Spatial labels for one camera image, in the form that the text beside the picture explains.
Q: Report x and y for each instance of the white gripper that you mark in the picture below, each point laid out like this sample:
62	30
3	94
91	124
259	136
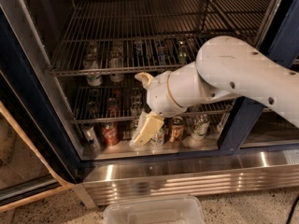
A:
158	92

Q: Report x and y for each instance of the green white 7up can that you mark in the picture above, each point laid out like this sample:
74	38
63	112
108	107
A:
90	63

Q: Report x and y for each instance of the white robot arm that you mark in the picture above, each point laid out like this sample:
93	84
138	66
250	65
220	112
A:
225	68

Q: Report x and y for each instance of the orange can bottom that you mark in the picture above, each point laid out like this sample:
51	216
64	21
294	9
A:
176	129

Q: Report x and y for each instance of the white green can bottom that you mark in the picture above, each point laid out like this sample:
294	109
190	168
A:
158	139

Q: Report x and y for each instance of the red cola can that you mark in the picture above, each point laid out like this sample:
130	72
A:
110	133

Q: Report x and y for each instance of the white can middle shelf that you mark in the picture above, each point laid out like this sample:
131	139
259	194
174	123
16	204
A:
115	63

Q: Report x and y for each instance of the white can bottom right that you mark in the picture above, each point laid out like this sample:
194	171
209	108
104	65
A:
200	125

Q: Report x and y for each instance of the blue can middle shelf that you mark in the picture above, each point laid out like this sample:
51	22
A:
161	52

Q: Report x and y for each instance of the silver slim can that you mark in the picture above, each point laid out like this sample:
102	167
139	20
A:
90	135

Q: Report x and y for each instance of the open glass fridge door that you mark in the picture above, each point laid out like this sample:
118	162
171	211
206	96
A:
32	167

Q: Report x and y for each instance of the stainless fridge base grille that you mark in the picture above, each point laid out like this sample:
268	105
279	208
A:
123	182

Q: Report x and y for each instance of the clear plastic bin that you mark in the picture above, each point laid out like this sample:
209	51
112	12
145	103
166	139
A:
174	210

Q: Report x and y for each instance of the middle wire fridge shelf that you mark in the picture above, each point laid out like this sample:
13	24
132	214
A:
110	102

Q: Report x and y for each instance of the wire fridge shelf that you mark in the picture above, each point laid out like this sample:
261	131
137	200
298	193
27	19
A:
110	102
131	27

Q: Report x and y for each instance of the top wire fridge shelf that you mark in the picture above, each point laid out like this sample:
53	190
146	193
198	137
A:
131	27

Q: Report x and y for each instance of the blue fridge centre post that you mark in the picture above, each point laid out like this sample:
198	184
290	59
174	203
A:
280	44

